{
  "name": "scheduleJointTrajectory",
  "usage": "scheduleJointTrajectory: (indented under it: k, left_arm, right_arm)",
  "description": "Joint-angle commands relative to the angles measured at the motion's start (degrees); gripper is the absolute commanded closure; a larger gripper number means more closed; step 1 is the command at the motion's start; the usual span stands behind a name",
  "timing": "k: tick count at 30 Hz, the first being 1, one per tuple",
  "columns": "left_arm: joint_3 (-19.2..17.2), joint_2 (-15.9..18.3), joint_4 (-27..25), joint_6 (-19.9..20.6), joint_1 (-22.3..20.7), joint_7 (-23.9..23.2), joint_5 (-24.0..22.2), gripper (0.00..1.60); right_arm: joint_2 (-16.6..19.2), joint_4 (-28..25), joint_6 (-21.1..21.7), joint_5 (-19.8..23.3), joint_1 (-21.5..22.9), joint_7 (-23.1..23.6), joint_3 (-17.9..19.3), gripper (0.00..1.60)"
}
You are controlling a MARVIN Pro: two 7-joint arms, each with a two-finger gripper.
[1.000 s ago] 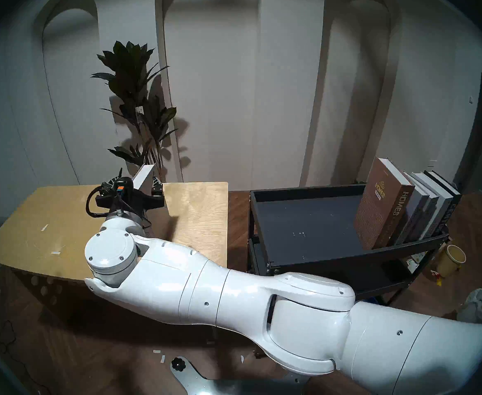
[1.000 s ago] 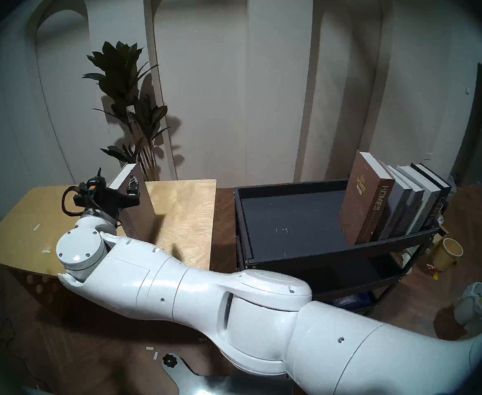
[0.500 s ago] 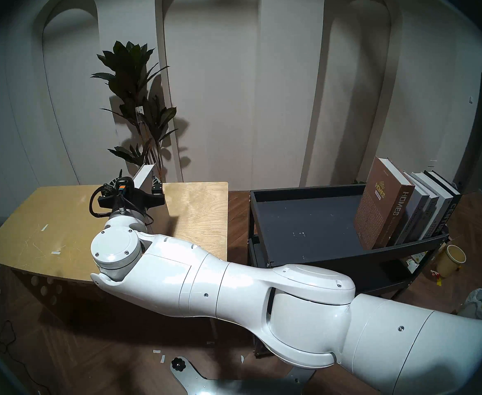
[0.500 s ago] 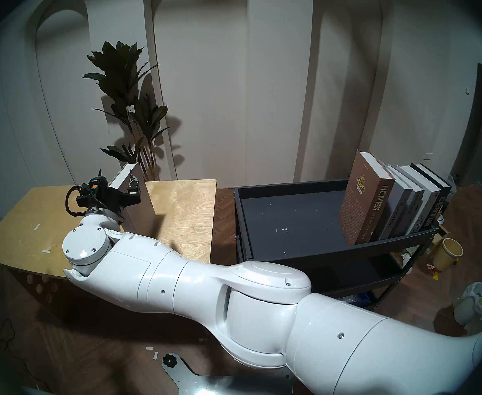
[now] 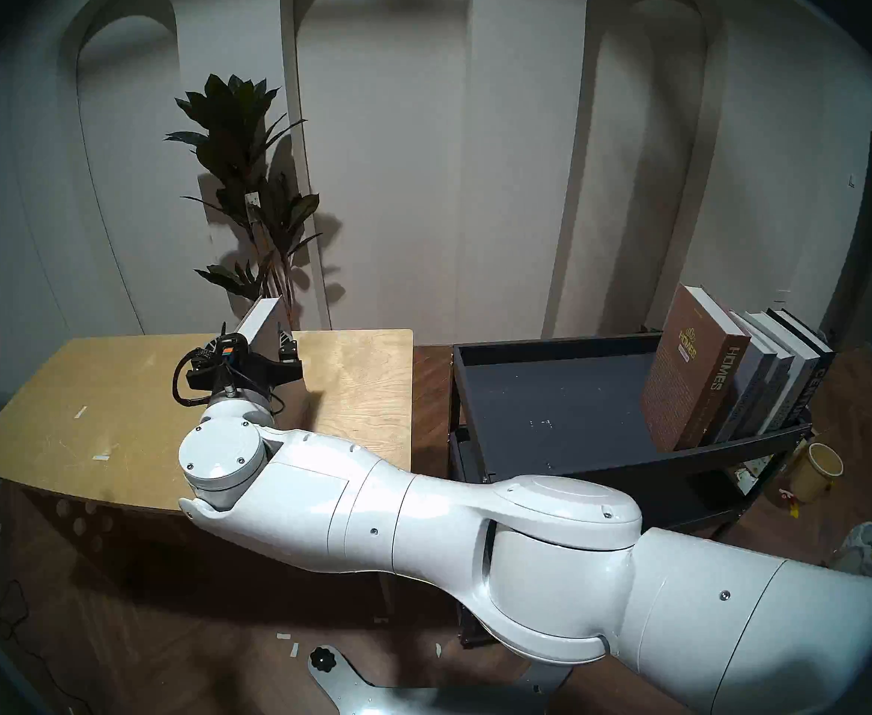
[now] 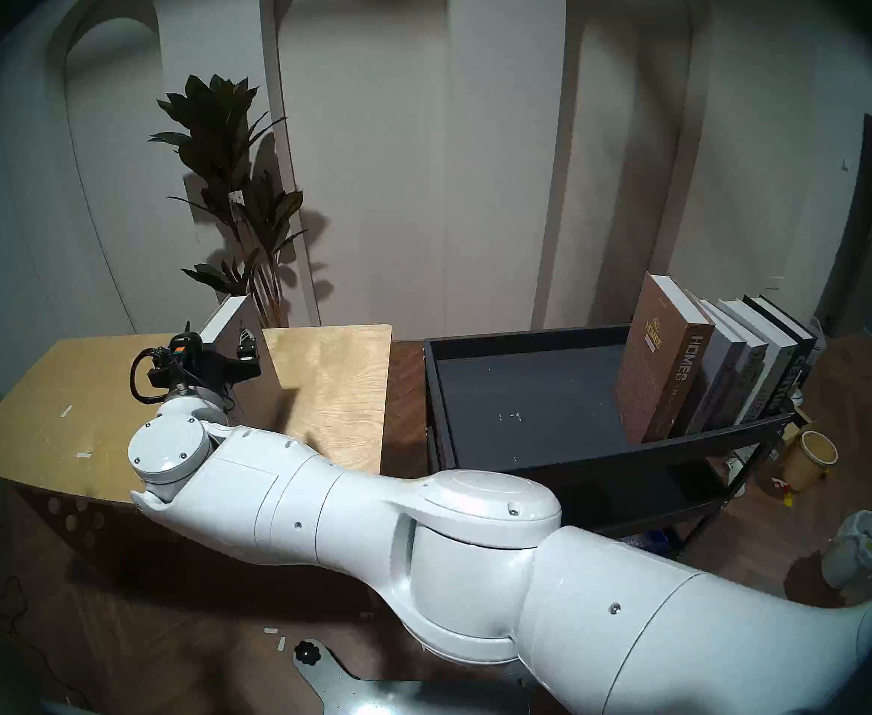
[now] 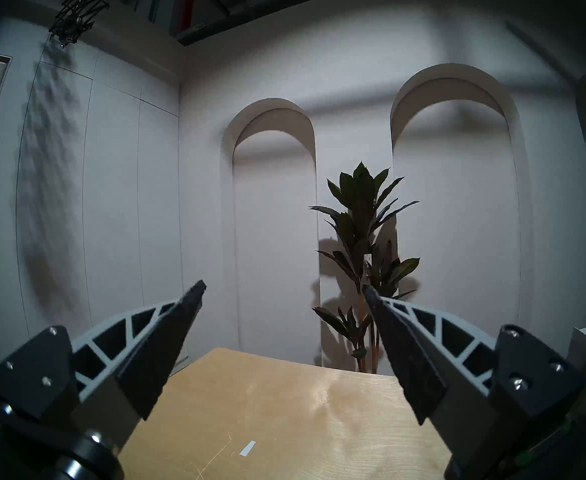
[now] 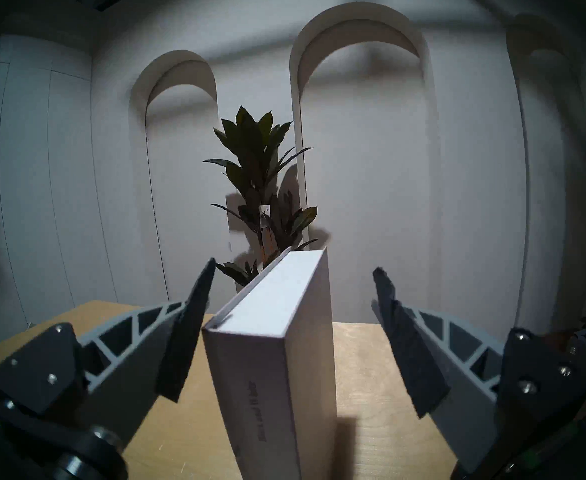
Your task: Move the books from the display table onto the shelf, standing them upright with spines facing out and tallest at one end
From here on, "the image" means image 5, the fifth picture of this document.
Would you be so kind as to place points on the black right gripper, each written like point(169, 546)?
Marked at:
point(257, 375)

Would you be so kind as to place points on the large grey SPECIAL ISSUE book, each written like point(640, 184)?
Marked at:
point(261, 326)

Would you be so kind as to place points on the brown HOMES book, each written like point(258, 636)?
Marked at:
point(693, 363)

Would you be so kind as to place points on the grey Discontent book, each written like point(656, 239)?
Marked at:
point(752, 363)

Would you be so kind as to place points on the grey iaura book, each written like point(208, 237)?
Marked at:
point(778, 382)

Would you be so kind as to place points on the silver book small black lettering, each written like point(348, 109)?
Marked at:
point(797, 371)

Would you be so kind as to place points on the black CENTURY book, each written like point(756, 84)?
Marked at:
point(816, 382)

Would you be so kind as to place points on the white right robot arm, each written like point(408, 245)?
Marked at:
point(481, 527)

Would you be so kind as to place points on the light wooden display table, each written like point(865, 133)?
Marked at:
point(108, 408)

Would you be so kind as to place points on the black metal shelf cart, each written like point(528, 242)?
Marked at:
point(555, 393)

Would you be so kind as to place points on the tall green potted plant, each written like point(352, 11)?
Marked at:
point(239, 140)

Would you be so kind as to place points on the black star knob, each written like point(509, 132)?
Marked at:
point(321, 658)

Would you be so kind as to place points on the green and white carton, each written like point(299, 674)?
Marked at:
point(755, 469)

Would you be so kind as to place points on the small red yellow item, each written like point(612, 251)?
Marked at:
point(790, 501)

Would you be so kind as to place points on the yellow plastic bucket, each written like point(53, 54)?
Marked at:
point(816, 471)

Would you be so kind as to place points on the white trash bin with bag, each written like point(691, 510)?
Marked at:
point(864, 550)

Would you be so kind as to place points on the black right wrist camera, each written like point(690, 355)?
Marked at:
point(229, 346)

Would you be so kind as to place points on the grey metal robot base plate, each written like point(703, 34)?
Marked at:
point(376, 695)

